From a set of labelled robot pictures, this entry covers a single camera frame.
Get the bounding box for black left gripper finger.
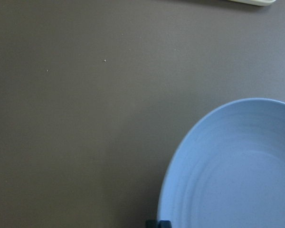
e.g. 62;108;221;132
146;219;172;228

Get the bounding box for blue round plate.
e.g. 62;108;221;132
157;98;285;228

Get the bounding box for cream rabbit tray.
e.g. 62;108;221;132
229;0;276;6

